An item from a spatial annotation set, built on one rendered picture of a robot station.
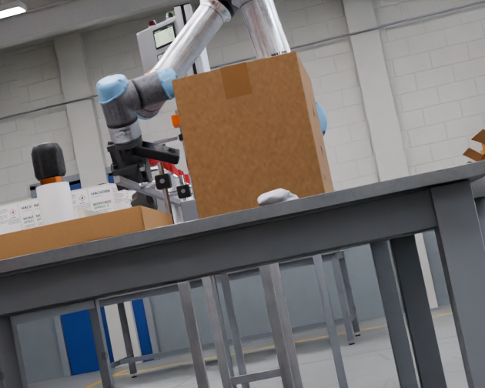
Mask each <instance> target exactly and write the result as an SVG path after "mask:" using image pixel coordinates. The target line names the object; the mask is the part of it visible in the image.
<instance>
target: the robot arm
mask: <svg viewBox="0 0 485 388"><path fill-rule="evenodd" d="M200 4H201V5H200V6H199V7H198V8H197V10H196V11H195V13H194V14H193V15H192V17H191V18H190V20H188V22H187V23H186V25H185V26H184V28H183V29H182V31H181V32H180V33H179V34H178V35H177V37H176V38H175V40H174V41H173V42H172V44H171V45H170V46H169V47H168V49H167V50H166V52H165V53H164V54H163V56H162V57H161V59H160V60H159V61H158V62H157V64H156V65H155V67H154V68H153V69H152V71H151V72H150V73H149V74H146V75H143V76H140V77H138V78H135V79H131V80H127V79H126V77H125V76H124V75H110V76H107V77H105V78H103V79H101V80H100V81H99V82H98V83H97V85H96V88H97V93H98V97H99V103H100V104H101V107H102V111H103V115H104V117H105V122H106V125H107V128H108V131H109V135H110V138H111V141H108V145H107V146H106V148H107V151H108V152H109V153H110V156H111V159H112V164H113V166H112V164H111V171H112V174H113V176H122V177H124V178H127V179H130V180H132V181H134V182H137V183H139V184H140V183H144V182H151V181H153V179H152V172H151V167H150V164H149V160H148V159H154V160H158V161H162V162H167V163H172V164H175V165H177V164H178V163H179V158H180V151H179V149H175V148H172V147H168V146H164V145H159V144H155V143H151V142H146V141H143V140H142V135H141V134H142V131H141V129H140V125H139V120H138V118H139V119H144V120H147V119H151V118H153V117H154V116H156V115H157V114H158V113H159V110H160V109H161V108H162V106H163V105H164V103H165V102H166V101H167V100H172V99H173V98H175V94H174V90H173V86H172V80H173V79H179V78H182V77H184V75H185V74H186V73H187V72H188V71H189V69H190V68H191V66H192V65H193V63H194V62H195V61H196V60H197V58H198V57H199V55H200V54H201V53H202V51H203V50H204V48H205V47H206V46H207V45H208V43H209V42H210V40H211V39H212V37H213V36H214V35H215V34H216V33H217V31H218V30H219V28H220V27H221V25H222V24H223V22H229V21H230V20H231V18H232V17H233V16H234V15H235V14H236V12H237V11H238V10H239V9H240V10H241V13H242V16H243V19H244V22H245V24H246V28H247V31H248V33H249V37H250V40H251V43H252V45H253V49H254V52H255V54H256V58H257V60H258V59H264V58H268V57H271V56H275V55H281V54H285V53H288V52H291V51H290V48H289V44H288V42H287V39H286V35H285V32H284V30H283V27H282V24H281V21H280V19H279V15H278V12H277V10H276V6H275V3H274V1H273V0H200ZM316 108H317V112H318V116H319V123H320V127H321V130H322V134H323V137H324V135H325V133H326V129H327V117H326V113H325V111H324V109H323V107H322V106H321V105H320V104H319V103H317V102H316ZM112 169H113V170H112ZM131 206H132V207H135V206H144V207H147V208H150V209H155V210H157V209H158V203H157V198H154V197H151V196H147V195H145V194H143V193H140V192H135V193H134V194H132V201H131Z"/></svg>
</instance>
